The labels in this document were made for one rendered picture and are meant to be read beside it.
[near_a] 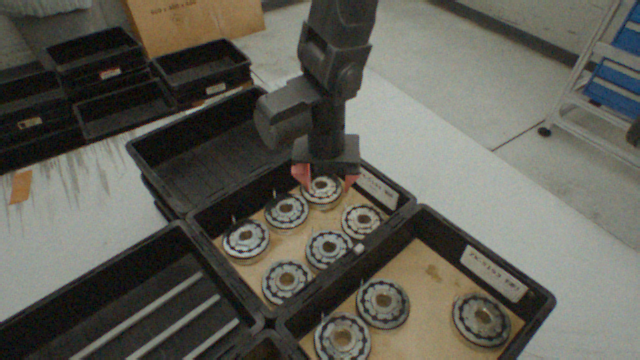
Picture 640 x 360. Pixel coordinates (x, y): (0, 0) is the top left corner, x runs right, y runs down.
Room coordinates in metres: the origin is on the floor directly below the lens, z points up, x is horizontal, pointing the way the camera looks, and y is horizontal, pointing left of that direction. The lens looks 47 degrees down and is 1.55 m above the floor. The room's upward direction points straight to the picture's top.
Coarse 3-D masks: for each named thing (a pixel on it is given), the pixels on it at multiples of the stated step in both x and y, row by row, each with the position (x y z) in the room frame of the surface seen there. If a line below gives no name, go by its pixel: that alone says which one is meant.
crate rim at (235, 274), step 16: (288, 160) 0.66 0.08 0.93; (256, 176) 0.60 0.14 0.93; (384, 176) 0.60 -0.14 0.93; (224, 192) 0.55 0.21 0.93; (400, 192) 0.55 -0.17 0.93; (208, 208) 0.51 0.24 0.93; (400, 208) 0.51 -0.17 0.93; (192, 224) 0.47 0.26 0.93; (384, 224) 0.47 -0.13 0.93; (368, 240) 0.43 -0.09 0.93; (224, 256) 0.39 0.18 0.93; (320, 272) 0.36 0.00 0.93; (256, 304) 0.30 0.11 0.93; (288, 304) 0.30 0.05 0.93; (272, 320) 0.27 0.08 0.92
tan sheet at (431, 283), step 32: (416, 256) 0.46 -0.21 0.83; (416, 288) 0.38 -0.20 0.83; (448, 288) 0.38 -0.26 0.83; (480, 288) 0.38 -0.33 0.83; (416, 320) 0.31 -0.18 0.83; (448, 320) 0.31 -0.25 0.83; (480, 320) 0.31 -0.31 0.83; (512, 320) 0.31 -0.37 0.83; (384, 352) 0.25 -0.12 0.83; (416, 352) 0.25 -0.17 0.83; (448, 352) 0.25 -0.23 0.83; (480, 352) 0.25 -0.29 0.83
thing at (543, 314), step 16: (416, 208) 0.51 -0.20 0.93; (432, 208) 0.51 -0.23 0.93; (400, 224) 0.47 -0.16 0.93; (448, 224) 0.47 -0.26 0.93; (384, 240) 0.43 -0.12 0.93; (352, 256) 0.39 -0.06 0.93; (496, 256) 0.39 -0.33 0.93; (336, 272) 0.36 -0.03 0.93; (512, 272) 0.36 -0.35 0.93; (320, 288) 0.33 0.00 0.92; (544, 288) 0.33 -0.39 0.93; (304, 304) 0.30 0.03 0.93; (544, 304) 0.30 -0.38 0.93; (288, 320) 0.27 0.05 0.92; (544, 320) 0.27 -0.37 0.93; (288, 336) 0.24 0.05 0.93; (528, 336) 0.25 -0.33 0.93; (304, 352) 0.22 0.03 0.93; (512, 352) 0.22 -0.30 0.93
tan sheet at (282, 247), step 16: (352, 192) 0.64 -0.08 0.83; (336, 208) 0.59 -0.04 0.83; (320, 224) 0.54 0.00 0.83; (336, 224) 0.54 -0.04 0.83; (272, 240) 0.50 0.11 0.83; (288, 240) 0.50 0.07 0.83; (304, 240) 0.50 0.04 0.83; (272, 256) 0.45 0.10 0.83; (288, 256) 0.45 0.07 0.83; (304, 256) 0.45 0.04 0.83; (240, 272) 0.42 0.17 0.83; (256, 272) 0.42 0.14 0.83; (256, 288) 0.38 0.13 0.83
